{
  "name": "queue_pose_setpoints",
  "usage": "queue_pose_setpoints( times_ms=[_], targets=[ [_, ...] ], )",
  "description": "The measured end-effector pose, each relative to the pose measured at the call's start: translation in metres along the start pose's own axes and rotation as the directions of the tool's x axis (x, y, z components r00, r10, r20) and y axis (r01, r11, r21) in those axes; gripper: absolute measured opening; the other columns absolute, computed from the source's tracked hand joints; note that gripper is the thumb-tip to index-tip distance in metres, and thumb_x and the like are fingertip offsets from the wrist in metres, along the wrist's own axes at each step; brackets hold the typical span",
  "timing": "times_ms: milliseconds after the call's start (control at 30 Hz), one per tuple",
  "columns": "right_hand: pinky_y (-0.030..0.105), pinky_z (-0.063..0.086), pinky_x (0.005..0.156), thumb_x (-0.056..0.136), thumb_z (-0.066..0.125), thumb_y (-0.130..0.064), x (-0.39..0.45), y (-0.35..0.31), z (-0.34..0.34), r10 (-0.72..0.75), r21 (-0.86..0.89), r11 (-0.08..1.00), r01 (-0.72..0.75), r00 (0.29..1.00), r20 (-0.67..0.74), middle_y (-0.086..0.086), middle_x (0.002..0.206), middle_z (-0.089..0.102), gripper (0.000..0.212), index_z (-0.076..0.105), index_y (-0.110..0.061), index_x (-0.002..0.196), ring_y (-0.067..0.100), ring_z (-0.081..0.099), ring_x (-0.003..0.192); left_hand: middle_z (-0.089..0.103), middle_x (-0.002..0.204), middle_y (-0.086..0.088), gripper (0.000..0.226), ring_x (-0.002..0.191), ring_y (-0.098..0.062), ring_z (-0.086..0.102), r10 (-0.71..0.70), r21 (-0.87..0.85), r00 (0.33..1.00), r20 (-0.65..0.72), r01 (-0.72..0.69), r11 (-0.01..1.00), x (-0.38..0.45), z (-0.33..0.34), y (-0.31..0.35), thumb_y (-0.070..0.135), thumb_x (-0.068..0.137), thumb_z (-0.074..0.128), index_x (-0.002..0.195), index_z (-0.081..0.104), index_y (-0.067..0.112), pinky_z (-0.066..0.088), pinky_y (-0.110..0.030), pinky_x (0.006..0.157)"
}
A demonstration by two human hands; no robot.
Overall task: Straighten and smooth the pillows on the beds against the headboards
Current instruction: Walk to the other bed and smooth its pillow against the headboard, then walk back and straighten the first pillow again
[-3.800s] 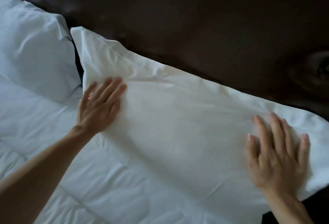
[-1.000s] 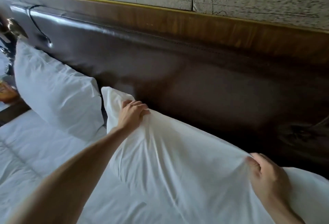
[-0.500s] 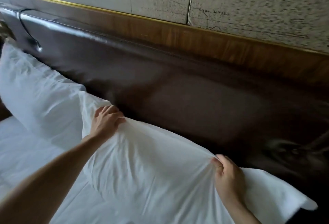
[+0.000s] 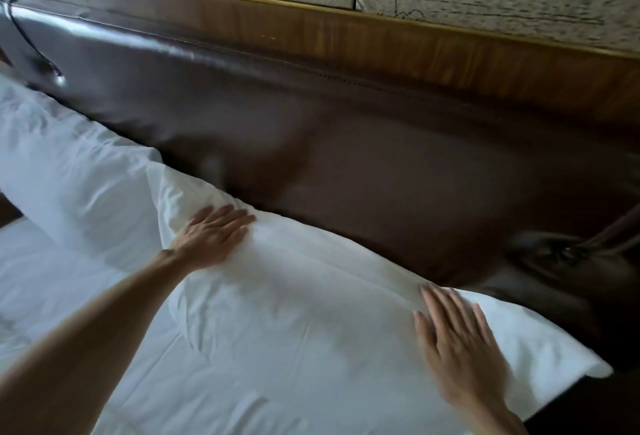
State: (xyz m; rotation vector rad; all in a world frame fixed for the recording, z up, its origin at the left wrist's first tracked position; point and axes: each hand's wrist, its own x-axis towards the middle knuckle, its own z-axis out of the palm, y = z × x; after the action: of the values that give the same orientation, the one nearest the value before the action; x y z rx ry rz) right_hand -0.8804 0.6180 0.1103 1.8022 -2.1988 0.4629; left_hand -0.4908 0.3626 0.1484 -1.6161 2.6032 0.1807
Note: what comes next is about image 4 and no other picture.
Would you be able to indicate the person's left hand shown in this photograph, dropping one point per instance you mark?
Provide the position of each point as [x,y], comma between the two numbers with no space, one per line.
[210,242]

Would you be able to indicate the white pillow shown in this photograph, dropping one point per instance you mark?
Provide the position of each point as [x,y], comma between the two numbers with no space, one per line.
[325,290]
[75,175]

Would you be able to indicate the person's right hand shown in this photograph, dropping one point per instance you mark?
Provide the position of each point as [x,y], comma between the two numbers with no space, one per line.
[467,364]

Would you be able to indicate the person's left forearm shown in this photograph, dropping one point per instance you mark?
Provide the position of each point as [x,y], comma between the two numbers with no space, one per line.
[75,359]

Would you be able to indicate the brown leather headboard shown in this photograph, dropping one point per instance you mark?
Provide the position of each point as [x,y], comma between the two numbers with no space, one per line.
[375,175]

